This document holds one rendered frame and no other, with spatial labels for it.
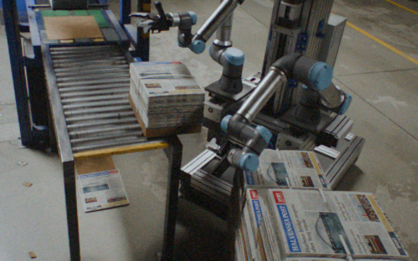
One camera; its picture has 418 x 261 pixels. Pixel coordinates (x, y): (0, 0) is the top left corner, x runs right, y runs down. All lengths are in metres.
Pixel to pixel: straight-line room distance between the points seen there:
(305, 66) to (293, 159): 0.45
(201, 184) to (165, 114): 0.87
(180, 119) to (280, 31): 0.74
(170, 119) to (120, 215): 0.98
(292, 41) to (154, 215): 1.37
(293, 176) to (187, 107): 0.59
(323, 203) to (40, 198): 2.03
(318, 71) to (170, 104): 0.69
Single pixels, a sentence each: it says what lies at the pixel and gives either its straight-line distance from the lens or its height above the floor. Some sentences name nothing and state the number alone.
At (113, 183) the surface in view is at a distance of 3.14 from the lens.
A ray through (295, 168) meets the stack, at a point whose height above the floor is 0.83.
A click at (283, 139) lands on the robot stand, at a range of 2.38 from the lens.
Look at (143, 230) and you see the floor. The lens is 2.83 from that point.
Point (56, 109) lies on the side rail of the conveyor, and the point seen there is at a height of 0.80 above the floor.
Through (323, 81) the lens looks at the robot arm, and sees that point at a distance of 1.96.
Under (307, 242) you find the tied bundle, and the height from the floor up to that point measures 1.06.
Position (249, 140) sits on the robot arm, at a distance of 1.82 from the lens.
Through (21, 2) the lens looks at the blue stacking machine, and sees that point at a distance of 5.55.
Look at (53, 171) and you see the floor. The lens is 3.31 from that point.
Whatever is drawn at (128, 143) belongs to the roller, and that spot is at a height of 0.80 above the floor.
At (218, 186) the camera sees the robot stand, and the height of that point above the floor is 0.22.
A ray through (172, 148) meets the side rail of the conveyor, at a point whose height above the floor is 0.79.
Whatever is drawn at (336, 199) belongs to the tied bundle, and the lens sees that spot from 1.57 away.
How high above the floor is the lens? 2.01
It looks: 31 degrees down
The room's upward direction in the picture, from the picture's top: 7 degrees clockwise
